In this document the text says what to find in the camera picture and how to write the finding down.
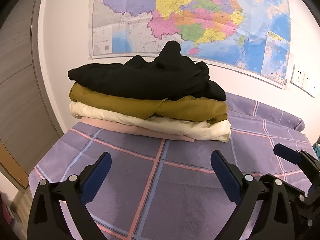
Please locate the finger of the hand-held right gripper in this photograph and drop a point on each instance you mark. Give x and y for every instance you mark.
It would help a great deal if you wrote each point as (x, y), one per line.
(287, 153)
(295, 192)

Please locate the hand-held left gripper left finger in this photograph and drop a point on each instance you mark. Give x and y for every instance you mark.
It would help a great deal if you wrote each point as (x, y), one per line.
(96, 177)

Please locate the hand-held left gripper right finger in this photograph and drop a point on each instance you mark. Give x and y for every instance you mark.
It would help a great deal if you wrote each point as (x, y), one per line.
(225, 177)

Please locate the black garment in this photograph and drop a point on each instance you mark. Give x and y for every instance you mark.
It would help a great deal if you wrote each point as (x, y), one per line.
(150, 80)

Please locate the teal perforated basket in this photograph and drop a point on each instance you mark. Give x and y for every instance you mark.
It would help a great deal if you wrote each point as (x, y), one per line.
(317, 151)

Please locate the purple plaid bed sheet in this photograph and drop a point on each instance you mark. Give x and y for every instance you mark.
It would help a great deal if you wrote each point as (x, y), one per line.
(175, 192)

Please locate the cream garment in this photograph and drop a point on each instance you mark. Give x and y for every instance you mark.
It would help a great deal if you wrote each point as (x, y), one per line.
(195, 128)

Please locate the pink garment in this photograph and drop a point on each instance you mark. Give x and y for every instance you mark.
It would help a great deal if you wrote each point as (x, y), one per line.
(125, 127)

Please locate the olive garment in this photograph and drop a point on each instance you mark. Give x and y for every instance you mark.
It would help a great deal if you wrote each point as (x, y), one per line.
(175, 107)

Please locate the grey door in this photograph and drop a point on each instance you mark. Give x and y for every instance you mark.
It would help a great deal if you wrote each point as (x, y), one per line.
(20, 92)

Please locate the white wall socket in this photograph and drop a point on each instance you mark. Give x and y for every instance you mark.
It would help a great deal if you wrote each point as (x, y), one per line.
(308, 82)
(298, 76)

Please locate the colourful wall map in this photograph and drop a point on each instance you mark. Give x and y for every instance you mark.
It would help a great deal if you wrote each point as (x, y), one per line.
(200, 17)

